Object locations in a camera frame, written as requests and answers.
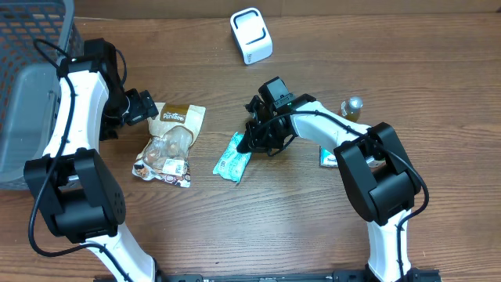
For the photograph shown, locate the teal wipes packet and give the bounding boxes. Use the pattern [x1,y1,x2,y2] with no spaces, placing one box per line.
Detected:
[213,132,251,183]

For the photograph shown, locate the brown white snack bag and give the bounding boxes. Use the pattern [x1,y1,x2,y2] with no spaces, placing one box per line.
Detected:
[132,103,206,188]

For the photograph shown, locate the small teal white box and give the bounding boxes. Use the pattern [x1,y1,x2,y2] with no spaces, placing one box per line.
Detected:
[319,147,337,168]

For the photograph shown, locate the yellow oil bottle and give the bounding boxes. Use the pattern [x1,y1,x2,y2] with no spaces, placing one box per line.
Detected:
[337,96,363,122]

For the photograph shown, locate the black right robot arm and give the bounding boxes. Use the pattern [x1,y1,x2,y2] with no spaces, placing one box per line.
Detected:
[237,77,427,281]

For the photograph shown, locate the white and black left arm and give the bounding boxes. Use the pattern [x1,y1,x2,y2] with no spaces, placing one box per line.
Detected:
[23,38,167,281]

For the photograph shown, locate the white barcode scanner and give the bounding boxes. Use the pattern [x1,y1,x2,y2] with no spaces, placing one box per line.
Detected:
[229,7,273,65]

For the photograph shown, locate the dark grey plastic basket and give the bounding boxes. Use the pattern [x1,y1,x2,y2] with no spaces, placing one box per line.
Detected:
[1,0,83,190]

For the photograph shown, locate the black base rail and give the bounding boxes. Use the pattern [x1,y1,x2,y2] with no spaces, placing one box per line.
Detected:
[154,268,442,282]

